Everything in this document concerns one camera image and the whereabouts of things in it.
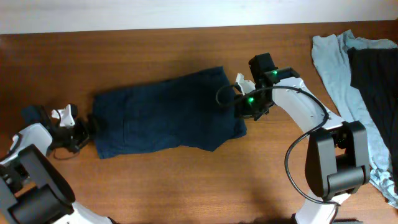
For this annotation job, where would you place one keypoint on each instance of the black garment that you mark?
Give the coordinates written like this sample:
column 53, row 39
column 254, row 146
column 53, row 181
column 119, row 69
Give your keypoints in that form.
column 374, row 74

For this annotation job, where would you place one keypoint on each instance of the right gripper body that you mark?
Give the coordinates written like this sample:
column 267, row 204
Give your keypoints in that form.
column 252, row 104

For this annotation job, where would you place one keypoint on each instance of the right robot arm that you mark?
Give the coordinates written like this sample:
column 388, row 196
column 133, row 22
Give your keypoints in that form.
column 337, row 161

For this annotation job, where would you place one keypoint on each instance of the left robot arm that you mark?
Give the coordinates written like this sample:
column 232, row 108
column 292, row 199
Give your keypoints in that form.
column 32, row 190

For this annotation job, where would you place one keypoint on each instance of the navy blue shorts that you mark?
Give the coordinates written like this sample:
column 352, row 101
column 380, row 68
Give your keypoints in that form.
column 179, row 112

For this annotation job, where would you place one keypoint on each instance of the light grey shirt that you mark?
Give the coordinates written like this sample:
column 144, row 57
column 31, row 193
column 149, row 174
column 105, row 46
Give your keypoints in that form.
column 330, row 58

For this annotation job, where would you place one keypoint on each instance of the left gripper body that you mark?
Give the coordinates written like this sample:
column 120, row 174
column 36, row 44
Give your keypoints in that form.
column 73, row 137

